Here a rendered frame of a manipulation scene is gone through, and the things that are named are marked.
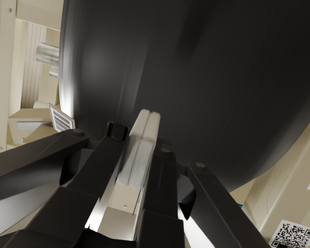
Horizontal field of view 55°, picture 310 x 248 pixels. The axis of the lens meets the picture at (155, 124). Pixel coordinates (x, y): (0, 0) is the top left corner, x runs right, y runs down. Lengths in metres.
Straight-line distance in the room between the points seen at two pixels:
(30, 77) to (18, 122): 4.35
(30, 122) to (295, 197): 0.82
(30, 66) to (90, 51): 5.08
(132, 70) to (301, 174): 0.41
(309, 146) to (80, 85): 0.41
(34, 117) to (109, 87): 0.78
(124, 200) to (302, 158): 0.56
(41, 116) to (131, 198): 0.41
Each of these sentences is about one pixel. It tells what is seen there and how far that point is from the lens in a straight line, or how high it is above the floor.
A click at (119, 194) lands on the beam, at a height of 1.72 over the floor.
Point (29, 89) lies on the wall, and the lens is 5.50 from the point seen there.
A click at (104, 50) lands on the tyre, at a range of 0.30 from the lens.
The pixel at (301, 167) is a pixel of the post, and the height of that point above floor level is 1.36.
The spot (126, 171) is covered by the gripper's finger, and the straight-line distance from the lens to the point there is 0.16.
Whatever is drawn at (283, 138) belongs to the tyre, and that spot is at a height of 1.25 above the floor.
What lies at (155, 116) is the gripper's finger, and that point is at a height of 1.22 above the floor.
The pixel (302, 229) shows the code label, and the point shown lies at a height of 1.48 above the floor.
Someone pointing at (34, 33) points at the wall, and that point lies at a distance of 5.24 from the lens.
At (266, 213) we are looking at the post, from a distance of 0.65.
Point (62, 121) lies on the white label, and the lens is 0.39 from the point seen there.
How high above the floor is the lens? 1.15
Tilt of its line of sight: 23 degrees up
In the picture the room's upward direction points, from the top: 164 degrees counter-clockwise
